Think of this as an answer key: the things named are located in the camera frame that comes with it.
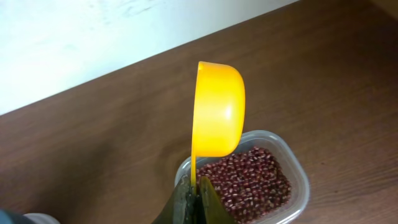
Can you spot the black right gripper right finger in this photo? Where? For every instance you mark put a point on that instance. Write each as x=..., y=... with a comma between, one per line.
x=210, y=210

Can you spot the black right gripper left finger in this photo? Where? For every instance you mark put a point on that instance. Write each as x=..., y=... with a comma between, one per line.
x=180, y=207

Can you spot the yellow plastic measuring scoop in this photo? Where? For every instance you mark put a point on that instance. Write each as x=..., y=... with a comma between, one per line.
x=218, y=112

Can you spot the white digital kitchen scale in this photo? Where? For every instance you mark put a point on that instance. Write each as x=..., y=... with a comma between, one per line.
x=41, y=218

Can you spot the teal blue bowl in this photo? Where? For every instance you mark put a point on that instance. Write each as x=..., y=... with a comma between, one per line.
x=7, y=217

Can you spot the red beans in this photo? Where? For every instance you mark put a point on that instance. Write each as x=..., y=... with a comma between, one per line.
x=250, y=184

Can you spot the clear plastic container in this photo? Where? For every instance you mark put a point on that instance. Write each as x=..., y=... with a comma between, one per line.
x=291, y=168

